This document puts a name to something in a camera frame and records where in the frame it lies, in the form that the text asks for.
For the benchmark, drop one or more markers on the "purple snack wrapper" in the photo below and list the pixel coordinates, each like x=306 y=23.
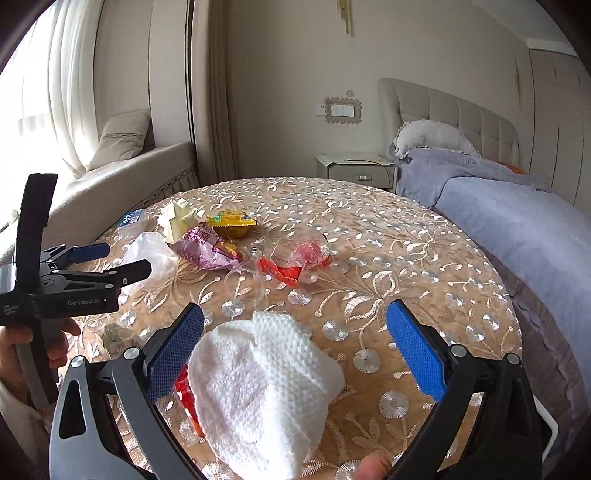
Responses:
x=198 y=244

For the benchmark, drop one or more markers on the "framed wall switch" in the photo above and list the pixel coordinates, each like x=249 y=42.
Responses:
x=344 y=110

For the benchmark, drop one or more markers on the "small clear green wrapper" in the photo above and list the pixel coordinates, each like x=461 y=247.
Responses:
x=111 y=336

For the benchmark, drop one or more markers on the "bed with lilac bedding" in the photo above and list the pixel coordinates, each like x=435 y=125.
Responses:
x=508 y=217

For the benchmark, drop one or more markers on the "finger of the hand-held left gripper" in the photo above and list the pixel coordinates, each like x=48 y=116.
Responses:
x=90 y=251
x=124 y=272

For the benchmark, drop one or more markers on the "person's left hand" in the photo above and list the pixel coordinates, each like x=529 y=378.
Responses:
x=60 y=344

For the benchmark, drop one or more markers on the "white paper towel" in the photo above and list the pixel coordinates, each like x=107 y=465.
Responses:
x=258 y=392

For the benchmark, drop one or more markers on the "beige cushion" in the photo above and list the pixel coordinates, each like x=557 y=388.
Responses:
x=120 y=138

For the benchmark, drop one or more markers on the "beige daybed with cover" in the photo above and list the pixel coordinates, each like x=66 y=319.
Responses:
x=138 y=175

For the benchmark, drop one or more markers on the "gold wall ornament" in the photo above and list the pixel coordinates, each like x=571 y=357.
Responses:
x=348 y=21

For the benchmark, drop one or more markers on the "beige tufted headboard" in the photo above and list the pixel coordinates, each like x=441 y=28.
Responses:
x=461 y=115

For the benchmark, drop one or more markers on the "white plastic bag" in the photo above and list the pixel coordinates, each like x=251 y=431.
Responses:
x=147 y=249

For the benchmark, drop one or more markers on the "red snack wrapper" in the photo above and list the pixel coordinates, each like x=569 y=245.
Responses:
x=281 y=272

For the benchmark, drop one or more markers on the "clear box with blue label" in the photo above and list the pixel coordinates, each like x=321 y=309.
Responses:
x=131 y=217

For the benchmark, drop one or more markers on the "small orange item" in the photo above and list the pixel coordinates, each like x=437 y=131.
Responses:
x=517 y=169

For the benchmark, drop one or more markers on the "cream crumpled paper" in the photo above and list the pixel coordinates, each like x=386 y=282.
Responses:
x=178 y=219

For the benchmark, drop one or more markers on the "red orange plastic wrapper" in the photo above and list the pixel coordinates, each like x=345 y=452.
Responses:
x=184 y=392

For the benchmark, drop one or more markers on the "beige wardrobe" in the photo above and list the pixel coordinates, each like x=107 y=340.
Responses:
x=558 y=115

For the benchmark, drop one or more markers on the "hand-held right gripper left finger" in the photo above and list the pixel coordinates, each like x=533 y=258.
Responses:
x=176 y=355

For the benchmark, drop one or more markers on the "person's left forearm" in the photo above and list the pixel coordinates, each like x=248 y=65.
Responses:
x=16 y=420

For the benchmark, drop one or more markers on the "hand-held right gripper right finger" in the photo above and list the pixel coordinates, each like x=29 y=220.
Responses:
x=415 y=355

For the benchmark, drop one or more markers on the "white sheer curtain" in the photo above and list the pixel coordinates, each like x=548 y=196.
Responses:
x=69 y=69

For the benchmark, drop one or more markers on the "grey nightstand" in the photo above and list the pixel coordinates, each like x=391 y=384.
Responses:
x=351 y=175

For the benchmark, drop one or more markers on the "clear plastic bag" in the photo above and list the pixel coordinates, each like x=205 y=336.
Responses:
x=249 y=281

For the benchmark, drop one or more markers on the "person's right hand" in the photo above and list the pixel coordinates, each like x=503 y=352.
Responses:
x=375 y=468

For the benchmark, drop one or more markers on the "white ruffled pillow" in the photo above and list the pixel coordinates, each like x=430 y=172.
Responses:
x=429 y=136

